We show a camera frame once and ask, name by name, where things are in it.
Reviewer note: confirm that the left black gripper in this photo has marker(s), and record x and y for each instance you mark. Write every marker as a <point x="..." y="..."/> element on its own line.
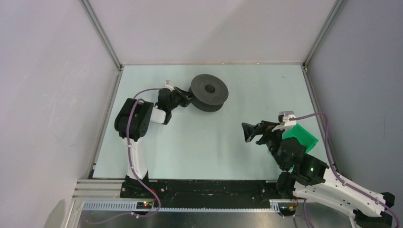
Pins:
<point x="186" y="97"/>

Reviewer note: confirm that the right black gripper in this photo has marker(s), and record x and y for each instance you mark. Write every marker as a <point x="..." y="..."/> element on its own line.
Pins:
<point x="264" y="128"/>

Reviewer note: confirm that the dark grey cable spool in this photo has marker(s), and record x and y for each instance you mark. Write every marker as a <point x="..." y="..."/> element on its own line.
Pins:
<point x="210" y="93"/>

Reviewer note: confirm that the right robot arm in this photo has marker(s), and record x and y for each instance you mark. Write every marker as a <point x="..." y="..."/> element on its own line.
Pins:
<point x="305" y="176"/>

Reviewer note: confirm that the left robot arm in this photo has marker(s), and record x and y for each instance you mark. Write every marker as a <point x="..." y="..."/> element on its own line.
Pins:
<point x="132" y="124"/>

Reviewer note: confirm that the green plastic tray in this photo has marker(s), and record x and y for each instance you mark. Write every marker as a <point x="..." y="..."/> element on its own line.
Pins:
<point x="304" y="137"/>

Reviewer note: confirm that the right controller board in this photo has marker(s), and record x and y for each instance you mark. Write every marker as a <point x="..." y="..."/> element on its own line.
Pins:
<point x="287" y="211"/>

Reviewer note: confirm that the controller board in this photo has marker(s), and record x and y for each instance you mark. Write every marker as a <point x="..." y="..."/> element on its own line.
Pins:
<point x="146" y="205"/>
<point x="287" y="211"/>

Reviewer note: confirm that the left controller board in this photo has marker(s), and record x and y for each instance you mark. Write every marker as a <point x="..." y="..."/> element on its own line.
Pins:
<point x="146" y="205"/>

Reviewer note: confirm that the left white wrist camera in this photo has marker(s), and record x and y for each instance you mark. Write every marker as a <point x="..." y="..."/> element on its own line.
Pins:
<point x="168" y="85"/>

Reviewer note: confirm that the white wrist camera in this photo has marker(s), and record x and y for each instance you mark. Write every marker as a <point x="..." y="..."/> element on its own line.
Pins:
<point x="168" y="85"/>
<point x="286" y="121"/>

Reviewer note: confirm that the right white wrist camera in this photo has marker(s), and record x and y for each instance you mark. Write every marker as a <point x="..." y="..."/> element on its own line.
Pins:
<point x="286" y="121"/>

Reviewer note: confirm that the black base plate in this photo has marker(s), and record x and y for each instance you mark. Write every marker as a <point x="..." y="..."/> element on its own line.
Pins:
<point x="215" y="194"/>

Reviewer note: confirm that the aluminium frame rail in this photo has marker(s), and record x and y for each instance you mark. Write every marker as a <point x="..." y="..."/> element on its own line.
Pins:
<point x="94" y="20"/>

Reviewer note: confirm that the white slotted cable duct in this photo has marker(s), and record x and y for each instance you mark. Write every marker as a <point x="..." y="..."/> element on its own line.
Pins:
<point x="109" y="205"/>

